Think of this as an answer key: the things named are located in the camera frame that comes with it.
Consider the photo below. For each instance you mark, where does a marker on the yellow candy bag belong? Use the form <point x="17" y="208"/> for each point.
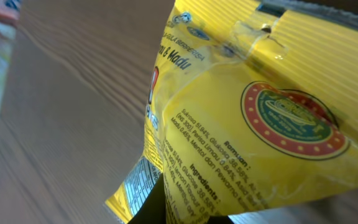
<point x="252" y="105"/>

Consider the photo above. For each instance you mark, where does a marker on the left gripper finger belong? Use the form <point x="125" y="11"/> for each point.
<point x="160" y="207"/>

